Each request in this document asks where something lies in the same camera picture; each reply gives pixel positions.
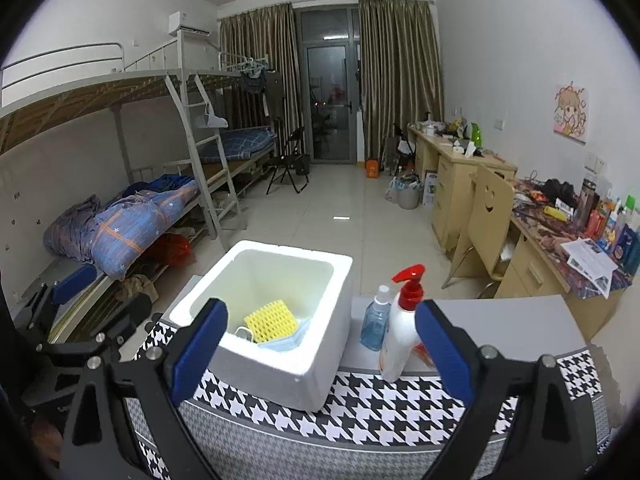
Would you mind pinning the black folding chair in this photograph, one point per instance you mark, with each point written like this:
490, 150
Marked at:
287, 165

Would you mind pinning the grey bucket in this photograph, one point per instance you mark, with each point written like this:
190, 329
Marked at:
408, 195

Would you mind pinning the blue face mask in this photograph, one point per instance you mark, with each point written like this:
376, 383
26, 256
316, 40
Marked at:
289, 343

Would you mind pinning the wooden smiley chair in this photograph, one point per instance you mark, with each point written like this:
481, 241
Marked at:
487, 205

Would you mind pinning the dark blue cloth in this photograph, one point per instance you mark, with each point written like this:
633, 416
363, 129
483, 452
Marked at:
160, 182

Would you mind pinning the cluttered wooden desk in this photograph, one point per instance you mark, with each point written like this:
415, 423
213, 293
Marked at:
530, 270

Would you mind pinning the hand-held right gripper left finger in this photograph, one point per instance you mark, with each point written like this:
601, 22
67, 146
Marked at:
200, 350

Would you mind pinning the printed paper leaflet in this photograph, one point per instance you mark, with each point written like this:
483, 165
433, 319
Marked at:
590, 262

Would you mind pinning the folded black stand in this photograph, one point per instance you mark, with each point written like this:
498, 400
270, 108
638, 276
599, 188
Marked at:
397, 152

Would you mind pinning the white plastic bag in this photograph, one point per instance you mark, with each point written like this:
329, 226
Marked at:
391, 191

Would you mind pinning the white metal bunk bed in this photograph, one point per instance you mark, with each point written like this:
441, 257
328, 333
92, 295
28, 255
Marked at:
247, 142
150, 85

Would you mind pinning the clear blue bottle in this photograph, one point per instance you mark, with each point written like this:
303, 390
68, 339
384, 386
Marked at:
375, 327

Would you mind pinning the yellow foam net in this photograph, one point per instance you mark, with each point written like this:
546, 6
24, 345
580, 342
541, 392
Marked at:
270, 320

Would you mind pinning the beige cloth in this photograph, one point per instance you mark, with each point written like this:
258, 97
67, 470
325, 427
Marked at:
137, 287

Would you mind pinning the white red-trigger spray bottle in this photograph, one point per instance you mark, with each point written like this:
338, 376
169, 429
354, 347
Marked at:
400, 330

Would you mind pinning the row of toiletry bottles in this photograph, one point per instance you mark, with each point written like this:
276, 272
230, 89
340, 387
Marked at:
612, 225

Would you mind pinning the white wall socket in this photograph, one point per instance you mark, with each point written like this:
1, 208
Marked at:
498, 124
596, 162

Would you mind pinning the glass balcony door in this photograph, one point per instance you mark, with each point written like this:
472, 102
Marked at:
327, 85

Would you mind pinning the blue orange-striped quilt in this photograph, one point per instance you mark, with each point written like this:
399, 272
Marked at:
135, 230

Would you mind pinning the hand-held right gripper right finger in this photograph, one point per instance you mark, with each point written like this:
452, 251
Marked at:
445, 350

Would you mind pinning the white foam box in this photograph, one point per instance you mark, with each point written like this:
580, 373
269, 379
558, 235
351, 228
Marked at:
280, 385

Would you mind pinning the red plastic bag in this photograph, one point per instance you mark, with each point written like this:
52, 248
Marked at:
175, 250

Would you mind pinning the dark hanging clothes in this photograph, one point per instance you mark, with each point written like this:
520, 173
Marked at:
252, 81

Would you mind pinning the purple blanket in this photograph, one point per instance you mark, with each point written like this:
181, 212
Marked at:
70, 230

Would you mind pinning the black white houndstooth tablecloth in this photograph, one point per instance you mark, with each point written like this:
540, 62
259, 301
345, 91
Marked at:
380, 410

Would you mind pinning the black bag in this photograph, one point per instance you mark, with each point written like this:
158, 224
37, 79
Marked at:
559, 191

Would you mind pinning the white blue-print carton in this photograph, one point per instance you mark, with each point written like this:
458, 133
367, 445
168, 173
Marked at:
430, 189

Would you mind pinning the tissue box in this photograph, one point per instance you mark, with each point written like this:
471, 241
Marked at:
459, 147

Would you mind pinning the white hanging bag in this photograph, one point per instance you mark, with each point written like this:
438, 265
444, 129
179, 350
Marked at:
212, 121

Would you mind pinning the white air conditioner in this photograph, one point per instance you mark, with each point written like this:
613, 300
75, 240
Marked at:
187, 22

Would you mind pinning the light wooden desk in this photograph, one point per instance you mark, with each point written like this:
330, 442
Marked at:
450, 185

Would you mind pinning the cartoon wall poster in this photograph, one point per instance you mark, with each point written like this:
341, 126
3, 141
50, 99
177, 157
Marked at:
571, 109

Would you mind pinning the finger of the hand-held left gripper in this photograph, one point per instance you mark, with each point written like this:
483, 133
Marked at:
132, 312
75, 282

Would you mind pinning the brown curtain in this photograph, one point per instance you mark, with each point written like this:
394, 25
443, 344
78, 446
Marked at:
400, 75
260, 40

